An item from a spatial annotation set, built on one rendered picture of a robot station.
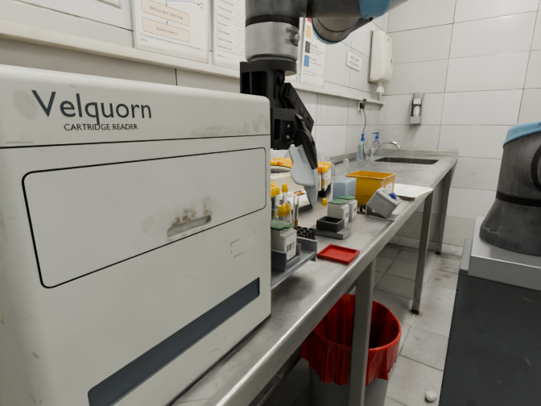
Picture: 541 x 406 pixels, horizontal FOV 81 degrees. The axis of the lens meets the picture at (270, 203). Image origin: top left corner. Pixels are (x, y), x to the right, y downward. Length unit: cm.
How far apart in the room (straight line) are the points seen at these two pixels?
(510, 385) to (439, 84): 262
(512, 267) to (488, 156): 248
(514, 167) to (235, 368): 58
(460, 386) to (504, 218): 36
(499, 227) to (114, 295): 66
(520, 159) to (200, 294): 59
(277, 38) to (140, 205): 29
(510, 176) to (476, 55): 248
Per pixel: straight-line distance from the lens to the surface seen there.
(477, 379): 84
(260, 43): 46
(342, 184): 97
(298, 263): 55
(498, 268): 69
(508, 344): 79
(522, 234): 73
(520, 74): 315
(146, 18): 111
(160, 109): 28
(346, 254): 70
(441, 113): 314
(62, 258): 25
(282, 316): 49
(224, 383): 39
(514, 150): 73
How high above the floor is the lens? 114
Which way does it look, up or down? 14 degrees down
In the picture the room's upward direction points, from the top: straight up
